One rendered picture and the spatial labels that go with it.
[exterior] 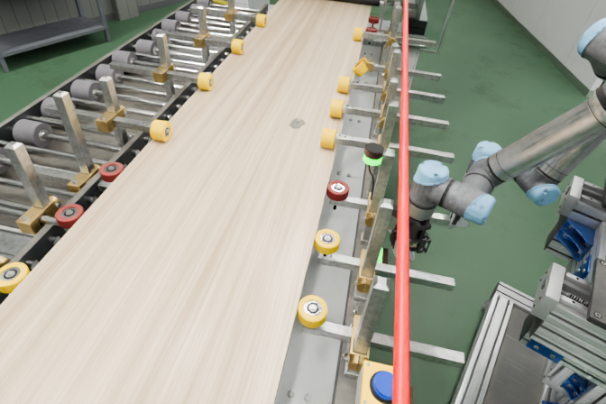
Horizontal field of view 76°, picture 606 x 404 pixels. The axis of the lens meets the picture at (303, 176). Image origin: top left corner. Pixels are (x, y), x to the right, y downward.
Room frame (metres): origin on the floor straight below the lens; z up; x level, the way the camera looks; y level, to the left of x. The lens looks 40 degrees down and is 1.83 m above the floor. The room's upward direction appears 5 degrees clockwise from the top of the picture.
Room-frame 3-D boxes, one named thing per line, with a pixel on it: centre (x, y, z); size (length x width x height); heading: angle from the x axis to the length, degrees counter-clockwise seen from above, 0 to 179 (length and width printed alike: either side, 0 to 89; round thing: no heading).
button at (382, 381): (0.26, -0.15, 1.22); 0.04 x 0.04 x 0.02
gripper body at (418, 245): (0.75, -0.32, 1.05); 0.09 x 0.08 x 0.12; 12
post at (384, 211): (0.76, -0.23, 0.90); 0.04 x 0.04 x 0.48; 82
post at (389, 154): (1.01, -0.26, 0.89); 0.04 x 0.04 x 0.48; 82
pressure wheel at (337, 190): (1.07, -0.13, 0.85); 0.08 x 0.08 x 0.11
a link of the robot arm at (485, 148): (1.01, -0.56, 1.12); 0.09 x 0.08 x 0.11; 102
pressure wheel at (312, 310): (0.57, -0.06, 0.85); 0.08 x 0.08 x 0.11
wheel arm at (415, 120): (1.54, -0.37, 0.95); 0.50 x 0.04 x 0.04; 82
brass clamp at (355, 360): (0.54, -0.19, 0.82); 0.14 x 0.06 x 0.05; 172
